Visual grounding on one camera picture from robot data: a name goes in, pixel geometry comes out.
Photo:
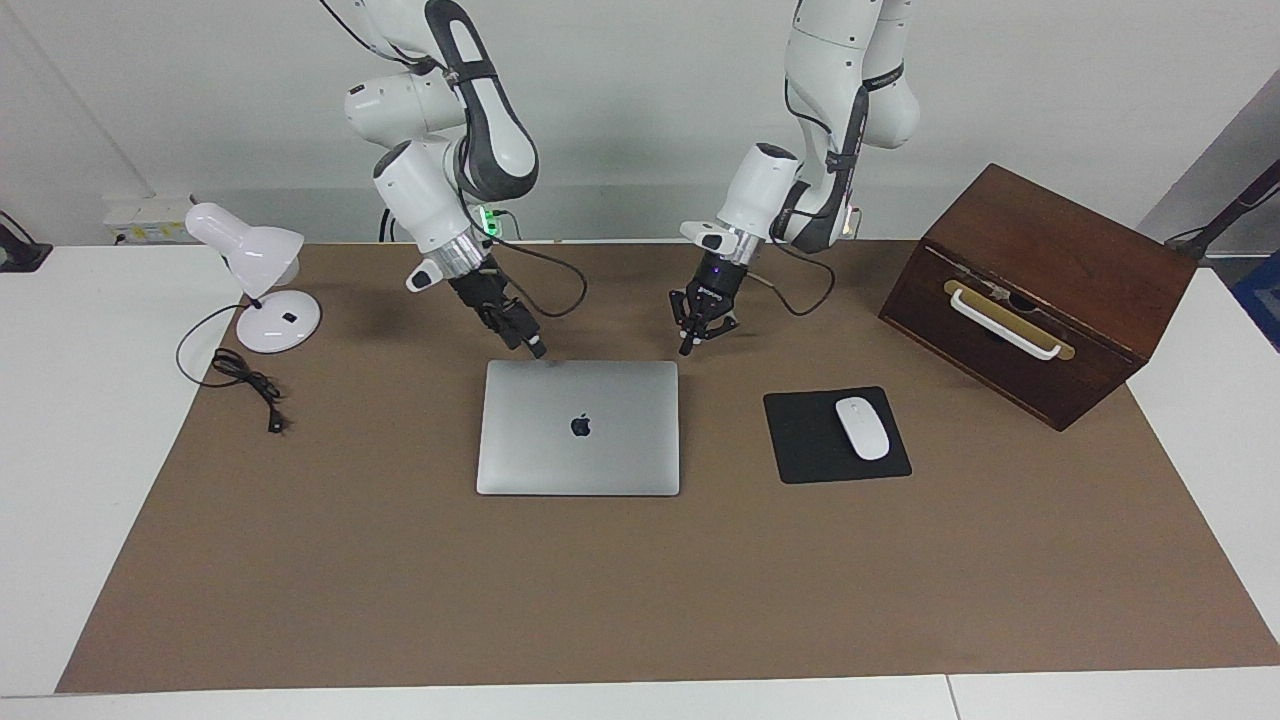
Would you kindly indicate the brown table mat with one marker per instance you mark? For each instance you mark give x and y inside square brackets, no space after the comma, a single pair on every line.
[640,590]

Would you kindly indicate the blue object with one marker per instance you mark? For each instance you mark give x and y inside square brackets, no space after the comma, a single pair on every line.
[1262,300]

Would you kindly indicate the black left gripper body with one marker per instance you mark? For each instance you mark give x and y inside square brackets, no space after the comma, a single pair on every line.
[715,285]

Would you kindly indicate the black stand pole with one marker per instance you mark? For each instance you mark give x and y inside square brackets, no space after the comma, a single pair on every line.
[1235,210]

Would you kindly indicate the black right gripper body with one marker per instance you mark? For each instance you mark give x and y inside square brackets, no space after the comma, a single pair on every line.
[490,295]

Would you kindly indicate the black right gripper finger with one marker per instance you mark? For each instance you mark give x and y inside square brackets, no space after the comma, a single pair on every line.
[530,322]
[525,338]

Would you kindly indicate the dark brown wooden box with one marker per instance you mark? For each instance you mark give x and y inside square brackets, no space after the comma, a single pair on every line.
[1090,270]

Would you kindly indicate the black mouse pad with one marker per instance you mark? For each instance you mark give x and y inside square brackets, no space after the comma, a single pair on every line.
[800,440]

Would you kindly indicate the white desk lamp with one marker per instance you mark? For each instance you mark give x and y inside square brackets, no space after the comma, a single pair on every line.
[255,255]

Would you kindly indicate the white computer mouse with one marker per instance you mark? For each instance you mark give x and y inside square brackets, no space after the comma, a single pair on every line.
[862,428]

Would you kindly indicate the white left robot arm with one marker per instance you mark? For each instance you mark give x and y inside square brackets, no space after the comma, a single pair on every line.
[760,190]

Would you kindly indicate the black clamp mount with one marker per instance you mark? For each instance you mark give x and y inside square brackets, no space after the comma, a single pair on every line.
[20,252]

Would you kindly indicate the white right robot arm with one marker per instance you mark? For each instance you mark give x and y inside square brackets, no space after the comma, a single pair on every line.
[420,200]

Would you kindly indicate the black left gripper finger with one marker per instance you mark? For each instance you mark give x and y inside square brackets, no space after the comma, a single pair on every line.
[688,320]
[722,322]

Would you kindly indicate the silver apple laptop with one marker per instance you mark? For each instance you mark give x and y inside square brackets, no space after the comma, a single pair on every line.
[580,460]

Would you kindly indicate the white wall power strip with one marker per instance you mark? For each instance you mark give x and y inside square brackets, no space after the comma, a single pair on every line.
[145,222]

